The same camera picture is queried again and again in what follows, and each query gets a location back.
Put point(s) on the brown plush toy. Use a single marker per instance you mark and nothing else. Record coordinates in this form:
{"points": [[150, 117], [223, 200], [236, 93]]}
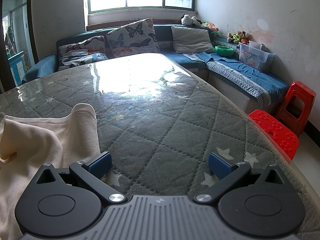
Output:
{"points": [[241, 36]]}

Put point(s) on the beige cushion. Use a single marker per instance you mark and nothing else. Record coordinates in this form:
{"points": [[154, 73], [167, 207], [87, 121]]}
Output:
{"points": [[192, 40]]}

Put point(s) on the blue corner sofa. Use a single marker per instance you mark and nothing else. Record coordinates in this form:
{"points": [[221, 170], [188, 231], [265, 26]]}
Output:
{"points": [[180, 58]]}

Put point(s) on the flat butterfly print pillow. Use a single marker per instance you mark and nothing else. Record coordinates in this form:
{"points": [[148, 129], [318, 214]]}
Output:
{"points": [[80, 52]]}

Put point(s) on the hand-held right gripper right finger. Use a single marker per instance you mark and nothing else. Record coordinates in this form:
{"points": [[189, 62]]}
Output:
{"points": [[218, 167]]}

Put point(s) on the tall red plastic stool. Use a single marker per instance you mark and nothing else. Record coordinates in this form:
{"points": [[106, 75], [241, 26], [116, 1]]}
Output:
{"points": [[300, 90]]}

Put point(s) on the black and white plush toy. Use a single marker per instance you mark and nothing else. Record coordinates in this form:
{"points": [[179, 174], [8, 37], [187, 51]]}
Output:
{"points": [[188, 20]]}

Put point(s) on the blue cabinet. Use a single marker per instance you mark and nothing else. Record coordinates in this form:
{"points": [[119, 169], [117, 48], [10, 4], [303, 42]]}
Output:
{"points": [[17, 67]]}

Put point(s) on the large butterfly print pillow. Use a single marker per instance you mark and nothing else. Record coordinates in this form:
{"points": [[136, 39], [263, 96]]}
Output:
{"points": [[132, 37]]}

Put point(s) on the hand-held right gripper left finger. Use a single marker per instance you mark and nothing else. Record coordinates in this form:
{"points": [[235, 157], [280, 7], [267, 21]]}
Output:
{"points": [[100, 165]]}

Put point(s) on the orange and green toy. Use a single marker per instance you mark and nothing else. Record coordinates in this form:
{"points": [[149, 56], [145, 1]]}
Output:
{"points": [[211, 27]]}

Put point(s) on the green plastic basin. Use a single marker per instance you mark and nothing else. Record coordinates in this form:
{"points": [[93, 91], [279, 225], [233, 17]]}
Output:
{"points": [[223, 50]]}

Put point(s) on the cream sweater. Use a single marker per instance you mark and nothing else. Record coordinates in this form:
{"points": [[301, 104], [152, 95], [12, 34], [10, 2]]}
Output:
{"points": [[37, 140]]}

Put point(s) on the red perforated plastic stool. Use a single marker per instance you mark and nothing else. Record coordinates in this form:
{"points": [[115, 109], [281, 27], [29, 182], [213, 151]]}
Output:
{"points": [[275, 127]]}

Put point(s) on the blue cloth sofa cover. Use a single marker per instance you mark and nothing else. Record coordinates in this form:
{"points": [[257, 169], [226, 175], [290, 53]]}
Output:
{"points": [[250, 72]]}

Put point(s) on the dark door frame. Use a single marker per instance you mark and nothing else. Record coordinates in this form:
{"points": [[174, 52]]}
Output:
{"points": [[31, 30]]}

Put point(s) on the clear plastic storage box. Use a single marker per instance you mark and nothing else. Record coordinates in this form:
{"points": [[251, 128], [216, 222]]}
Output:
{"points": [[252, 57]]}

